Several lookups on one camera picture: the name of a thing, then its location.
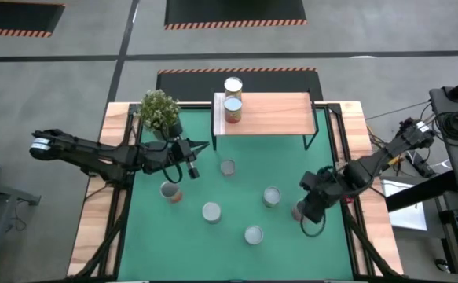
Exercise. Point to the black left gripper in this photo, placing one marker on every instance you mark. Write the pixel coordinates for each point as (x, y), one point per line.
(163, 156)

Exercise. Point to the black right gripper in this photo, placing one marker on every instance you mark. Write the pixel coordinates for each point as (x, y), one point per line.
(328, 186)

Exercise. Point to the tall can orange green label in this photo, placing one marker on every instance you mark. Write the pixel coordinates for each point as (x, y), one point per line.
(295, 212)

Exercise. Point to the orange tuna can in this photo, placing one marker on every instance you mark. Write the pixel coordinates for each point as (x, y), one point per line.
(228, 167)

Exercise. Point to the green can with face label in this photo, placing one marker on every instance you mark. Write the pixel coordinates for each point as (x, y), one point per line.
(272, 195)

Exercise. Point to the green beans can orange label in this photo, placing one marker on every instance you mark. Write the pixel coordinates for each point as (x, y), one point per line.
(233, 105)

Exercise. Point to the blue peas can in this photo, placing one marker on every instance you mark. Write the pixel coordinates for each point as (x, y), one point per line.
(211, 211)

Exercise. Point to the tall silver-lidded tin can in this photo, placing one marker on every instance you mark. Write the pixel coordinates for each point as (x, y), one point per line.
(253, 234)

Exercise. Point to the tall can yellow label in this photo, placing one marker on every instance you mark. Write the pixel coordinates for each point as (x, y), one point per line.
(233, 84)

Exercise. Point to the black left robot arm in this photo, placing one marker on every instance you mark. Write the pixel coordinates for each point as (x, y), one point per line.
(87, 153)

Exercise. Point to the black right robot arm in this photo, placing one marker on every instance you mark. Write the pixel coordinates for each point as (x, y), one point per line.
(374, 163)

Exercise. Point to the wooden shelf black metal legs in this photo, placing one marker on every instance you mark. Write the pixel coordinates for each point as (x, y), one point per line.
(275, 114)

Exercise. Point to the artificial plant grey ribbed pot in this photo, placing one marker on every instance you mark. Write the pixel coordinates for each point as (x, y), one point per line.
(158, 110)

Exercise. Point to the black hazard-striped floor mat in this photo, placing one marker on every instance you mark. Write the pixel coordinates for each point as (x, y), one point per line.
(193, 84)
(232, 12)
(16, 15)

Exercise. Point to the white flat panel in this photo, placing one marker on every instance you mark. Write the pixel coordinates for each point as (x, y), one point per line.
(407, 216)

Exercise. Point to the green table mat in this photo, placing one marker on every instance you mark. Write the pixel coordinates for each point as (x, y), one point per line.
(232, 259)

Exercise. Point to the black diagonal boom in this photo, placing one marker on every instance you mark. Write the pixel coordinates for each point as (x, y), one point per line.
(421, 192)

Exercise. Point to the black power adapter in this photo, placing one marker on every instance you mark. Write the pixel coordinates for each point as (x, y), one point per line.
(420, 164)

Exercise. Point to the grey metal desk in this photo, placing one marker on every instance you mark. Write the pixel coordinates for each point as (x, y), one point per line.
(1, 196)

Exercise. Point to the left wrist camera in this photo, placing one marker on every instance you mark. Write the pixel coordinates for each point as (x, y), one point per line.
(192, 171)

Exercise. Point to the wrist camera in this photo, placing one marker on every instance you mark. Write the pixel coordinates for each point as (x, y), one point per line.
(192, 171)
(308, 181)

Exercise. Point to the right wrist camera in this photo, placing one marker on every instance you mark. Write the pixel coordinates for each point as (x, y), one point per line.
(308, 181)

